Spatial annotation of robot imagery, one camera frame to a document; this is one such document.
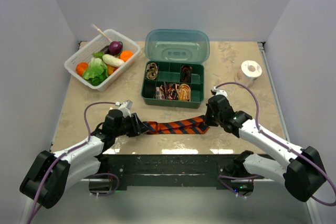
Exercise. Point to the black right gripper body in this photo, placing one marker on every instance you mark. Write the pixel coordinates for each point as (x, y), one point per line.
(212, 119)

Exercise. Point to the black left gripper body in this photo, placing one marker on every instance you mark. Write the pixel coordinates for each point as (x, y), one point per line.
(126, 128)

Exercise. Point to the orange navy striped tie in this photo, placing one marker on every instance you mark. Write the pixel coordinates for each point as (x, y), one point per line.
(194, 125)

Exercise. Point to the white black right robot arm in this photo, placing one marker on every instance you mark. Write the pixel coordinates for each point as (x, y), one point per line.
(299, 169)

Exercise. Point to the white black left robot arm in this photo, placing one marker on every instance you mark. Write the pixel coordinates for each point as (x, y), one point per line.
(52, 173)

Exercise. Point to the white paper roll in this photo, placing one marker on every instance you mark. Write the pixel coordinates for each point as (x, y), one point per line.
(248, 72)

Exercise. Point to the rolled gold tie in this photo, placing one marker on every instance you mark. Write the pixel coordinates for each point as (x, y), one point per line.
(184, 92)

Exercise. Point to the rolled colourful squares tie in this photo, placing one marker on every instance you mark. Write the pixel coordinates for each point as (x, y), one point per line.
(159, 93)

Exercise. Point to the rolled dark multicolour tie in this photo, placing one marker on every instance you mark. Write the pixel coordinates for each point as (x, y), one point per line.
(166, 89)

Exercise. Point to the rolled red ringed tie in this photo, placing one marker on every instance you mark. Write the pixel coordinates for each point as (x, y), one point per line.
(173, 91)

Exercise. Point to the green compartment organizer box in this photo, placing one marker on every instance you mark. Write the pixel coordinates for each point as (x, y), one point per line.
(170, 72)

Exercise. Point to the rolled black orange tie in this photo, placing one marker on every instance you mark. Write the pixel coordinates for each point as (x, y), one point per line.
(186, 73)

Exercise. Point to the rolled brown paisley tie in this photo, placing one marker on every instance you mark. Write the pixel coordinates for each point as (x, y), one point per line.
(151, 71)

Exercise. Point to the yellow pepper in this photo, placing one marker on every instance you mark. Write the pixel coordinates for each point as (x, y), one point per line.
(111, 69)

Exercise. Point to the green lettuce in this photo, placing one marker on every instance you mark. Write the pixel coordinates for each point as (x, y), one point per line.
(97, 70)

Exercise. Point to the white radish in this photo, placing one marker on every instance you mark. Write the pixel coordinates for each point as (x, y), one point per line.
(112, 60)

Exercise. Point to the white plastic basket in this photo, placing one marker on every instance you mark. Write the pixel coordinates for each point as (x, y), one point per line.
(85, 54)

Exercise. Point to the orange fruit right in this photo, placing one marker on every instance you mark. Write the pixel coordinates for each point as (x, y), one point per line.
(126, 55)

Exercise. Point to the orange carrot slice left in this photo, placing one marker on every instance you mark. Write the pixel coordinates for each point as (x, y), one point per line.
(81, 68)

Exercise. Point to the purple onion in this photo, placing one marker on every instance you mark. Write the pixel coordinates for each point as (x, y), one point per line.
(115, 48)

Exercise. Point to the dark eggplant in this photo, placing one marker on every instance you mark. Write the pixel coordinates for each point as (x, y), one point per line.
(105, 50)

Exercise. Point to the translucent teal box lid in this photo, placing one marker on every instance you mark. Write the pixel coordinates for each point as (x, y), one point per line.
(177, 45)

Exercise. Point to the white stick in basket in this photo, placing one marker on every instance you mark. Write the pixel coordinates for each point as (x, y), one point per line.
(101, 32)

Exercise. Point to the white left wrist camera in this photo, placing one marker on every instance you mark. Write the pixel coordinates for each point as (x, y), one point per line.
(125, 107)

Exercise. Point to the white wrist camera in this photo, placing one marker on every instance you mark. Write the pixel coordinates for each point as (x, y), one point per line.
(218, 91)
(125, 107)

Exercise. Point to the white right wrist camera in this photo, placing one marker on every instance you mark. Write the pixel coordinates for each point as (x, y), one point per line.
(218, 91)

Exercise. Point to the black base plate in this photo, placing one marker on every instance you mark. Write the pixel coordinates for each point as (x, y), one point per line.
(121, 171)

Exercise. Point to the aluminium frame rail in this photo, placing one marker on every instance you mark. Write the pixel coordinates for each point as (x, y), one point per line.
(299, 169)

